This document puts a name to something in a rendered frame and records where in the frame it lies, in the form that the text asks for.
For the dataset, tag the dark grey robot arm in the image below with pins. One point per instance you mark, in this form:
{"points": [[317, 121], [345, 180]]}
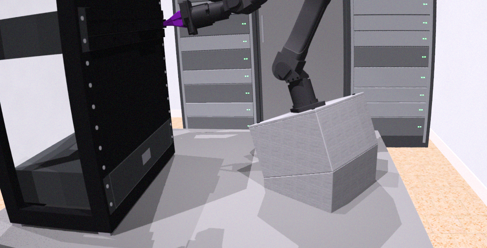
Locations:
{"points": [[289, 63]]}

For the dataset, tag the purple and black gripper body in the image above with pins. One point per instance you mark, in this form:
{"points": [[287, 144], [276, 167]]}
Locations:
{"points": [[194, 16]]}

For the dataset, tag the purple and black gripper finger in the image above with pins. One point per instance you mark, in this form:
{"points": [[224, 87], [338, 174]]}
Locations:
{"points": [[175, 17], [178, 23]]}

